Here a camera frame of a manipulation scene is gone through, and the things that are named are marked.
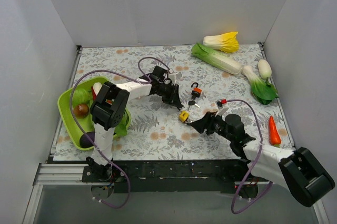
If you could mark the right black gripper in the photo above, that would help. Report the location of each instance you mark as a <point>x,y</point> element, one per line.
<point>209,124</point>

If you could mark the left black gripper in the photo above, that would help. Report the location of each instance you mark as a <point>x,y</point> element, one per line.
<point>171,93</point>

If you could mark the black-headed keys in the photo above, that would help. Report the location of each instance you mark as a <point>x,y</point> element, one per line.
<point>192,103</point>

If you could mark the yellow padlock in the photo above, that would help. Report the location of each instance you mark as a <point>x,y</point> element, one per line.
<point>184,117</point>

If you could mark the orange padlock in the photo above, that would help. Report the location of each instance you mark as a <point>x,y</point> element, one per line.
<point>196,91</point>

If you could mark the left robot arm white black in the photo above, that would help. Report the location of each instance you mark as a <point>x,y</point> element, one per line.
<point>109,106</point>

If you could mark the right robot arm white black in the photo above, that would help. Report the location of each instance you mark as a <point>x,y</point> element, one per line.
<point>299,171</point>

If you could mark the floral table mat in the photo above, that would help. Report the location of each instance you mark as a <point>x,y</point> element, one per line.
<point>155,132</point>

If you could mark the green napa cabbage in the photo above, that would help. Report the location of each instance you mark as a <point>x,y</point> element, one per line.
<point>217,59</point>

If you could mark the green leafy vegetable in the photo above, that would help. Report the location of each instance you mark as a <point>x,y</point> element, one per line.
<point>121,128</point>

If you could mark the bok choy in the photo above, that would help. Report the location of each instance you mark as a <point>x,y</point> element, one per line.
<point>264,92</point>

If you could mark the orange carrot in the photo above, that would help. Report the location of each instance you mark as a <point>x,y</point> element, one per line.
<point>274,136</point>

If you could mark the yellow white cabbage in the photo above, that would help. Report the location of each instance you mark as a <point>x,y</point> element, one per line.
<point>226,42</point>

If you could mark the white radish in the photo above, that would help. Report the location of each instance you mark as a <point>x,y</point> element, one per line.
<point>265,70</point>

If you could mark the white leek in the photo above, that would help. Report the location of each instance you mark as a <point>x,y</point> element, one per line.
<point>97,87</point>

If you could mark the red chili pepper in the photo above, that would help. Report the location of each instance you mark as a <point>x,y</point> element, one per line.
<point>93,94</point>

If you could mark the green round cabbage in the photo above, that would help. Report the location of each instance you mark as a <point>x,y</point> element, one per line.
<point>81,96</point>

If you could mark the brown mushroom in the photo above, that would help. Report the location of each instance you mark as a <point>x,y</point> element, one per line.
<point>81,111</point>

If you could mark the purple eggplant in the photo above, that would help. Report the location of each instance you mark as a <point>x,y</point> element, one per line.
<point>85,142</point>

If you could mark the green plastic basket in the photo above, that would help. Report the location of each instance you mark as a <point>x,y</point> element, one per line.
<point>86,123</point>

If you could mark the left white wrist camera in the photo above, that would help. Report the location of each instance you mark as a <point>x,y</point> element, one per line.
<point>174,77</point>

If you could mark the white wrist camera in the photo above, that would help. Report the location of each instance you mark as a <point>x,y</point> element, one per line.
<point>174,77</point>
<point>222,106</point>

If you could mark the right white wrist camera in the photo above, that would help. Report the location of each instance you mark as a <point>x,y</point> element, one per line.
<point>222,106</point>

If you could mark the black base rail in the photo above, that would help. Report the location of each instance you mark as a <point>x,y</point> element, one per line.
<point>169,175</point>

